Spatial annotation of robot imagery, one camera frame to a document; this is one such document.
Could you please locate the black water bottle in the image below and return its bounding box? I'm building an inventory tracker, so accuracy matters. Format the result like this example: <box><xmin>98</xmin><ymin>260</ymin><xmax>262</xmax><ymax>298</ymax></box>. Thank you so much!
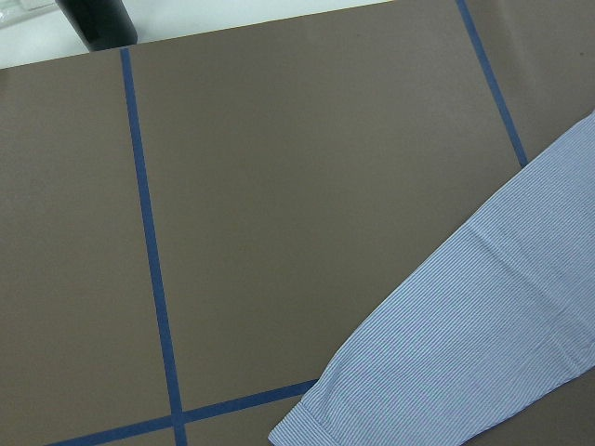
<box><xmin>56</xmin><ymin>0</ymin><xmax>138</xmax><ymax>52</ymax></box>

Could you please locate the light blue striped shirt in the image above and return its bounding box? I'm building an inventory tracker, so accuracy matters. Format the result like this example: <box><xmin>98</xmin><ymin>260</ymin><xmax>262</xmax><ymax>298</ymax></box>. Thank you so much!
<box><xmin>269</xmin><ymin>116</ymin><xmax>594</xmax><ymax>445</ymax></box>

